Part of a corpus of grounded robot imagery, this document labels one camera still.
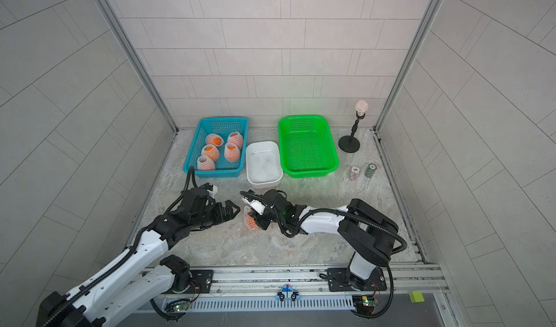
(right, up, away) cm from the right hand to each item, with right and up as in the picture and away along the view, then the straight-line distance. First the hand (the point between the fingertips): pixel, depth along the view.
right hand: (252, 213), depth 82 cm
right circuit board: (+40, -24, -14) cm, 49 cm away
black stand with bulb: (+46, +27, +27) cm, 60 cm away
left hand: (-5, +2, -3) cm, 6 cm away
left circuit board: (-18, -23, -18) cm, 34 cm away
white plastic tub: (+2, +17, +20) cm, 27 cm away
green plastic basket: (+24, +26, +26) cm, 44 cm away
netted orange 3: (-21, +24, +15) cm, 35 cm away
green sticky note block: (+54, -21, -16) cm, 60 cm away
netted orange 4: (-11, +23, +15) cm, 29 cm away
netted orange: (-22, +29, +22) cm, 43 cm away
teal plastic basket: (-17, +36, +20) cm, 44 cm away
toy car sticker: (+14, -21, -14) cm, 29 cm away
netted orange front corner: (-22, +18, +10) cm, 30 cm away
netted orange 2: (-11, +30, +20) cm, 37 cm away
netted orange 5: (0, -2, -3) cm, 4 cm away
